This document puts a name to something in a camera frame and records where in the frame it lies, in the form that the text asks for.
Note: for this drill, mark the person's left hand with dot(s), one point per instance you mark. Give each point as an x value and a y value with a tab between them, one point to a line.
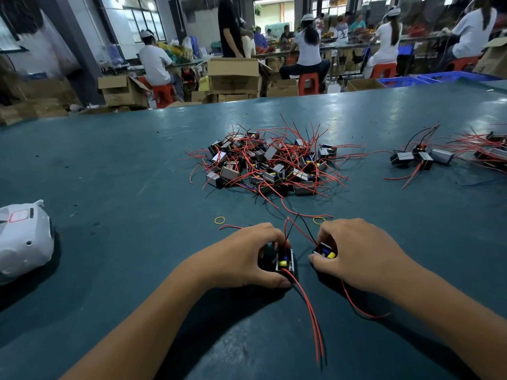
234	261

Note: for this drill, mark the person's right hand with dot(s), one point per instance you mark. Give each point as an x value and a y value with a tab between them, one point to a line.
364	257

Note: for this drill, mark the person's left forearm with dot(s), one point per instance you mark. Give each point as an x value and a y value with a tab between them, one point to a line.
135	336

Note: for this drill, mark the person's right forearm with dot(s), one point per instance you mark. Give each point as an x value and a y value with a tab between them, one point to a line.
455	312

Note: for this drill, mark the yellow rubber band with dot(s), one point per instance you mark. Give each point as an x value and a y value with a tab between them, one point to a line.
314	220
215	220

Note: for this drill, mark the shallow cardboard box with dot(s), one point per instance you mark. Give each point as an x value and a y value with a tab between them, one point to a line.
365	84

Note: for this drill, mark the red plastic stool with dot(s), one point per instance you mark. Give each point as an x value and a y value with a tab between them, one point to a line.
164	95
309	84
464	63
383	71

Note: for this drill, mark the low cardboard box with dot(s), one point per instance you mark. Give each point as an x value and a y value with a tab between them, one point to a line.
283	87

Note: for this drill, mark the blue plastic crate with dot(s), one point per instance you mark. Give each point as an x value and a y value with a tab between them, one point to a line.
404	80
459	76

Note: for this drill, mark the large closed cardboard box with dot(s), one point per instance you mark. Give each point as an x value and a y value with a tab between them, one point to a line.
234	76

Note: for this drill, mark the open cardboard box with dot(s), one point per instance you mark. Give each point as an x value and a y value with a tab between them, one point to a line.
124	91

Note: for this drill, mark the white plastic shell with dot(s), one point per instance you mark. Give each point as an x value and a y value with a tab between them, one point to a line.
24	241

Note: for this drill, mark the tilted cardboard box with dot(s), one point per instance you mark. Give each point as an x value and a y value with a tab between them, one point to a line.
493	57

